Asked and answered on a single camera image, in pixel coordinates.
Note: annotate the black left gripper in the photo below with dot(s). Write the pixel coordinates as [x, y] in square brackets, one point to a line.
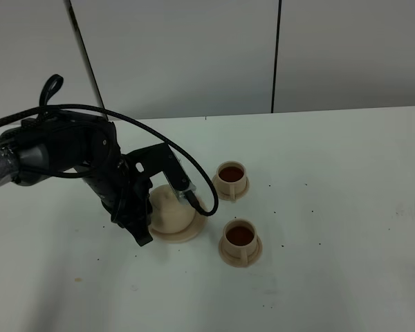
[87, 148]

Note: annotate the beige teapot with lid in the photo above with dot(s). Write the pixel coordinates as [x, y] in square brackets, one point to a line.
[169, 216]

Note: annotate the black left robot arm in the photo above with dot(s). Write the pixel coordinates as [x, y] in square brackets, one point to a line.
[21, 153]

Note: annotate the round beige teapot saucer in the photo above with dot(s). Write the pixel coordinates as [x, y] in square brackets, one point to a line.
[194, 228]

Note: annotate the beige teacup far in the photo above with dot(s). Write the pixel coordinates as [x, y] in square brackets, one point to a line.
[231, 181]

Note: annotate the beige teacup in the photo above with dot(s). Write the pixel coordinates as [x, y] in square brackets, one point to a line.
[231, 181]
[240, 245]

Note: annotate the beige teacup near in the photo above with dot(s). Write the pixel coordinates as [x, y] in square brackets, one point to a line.
[240, 245]

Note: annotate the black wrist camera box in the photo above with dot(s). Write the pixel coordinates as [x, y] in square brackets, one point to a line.
[155, 159]

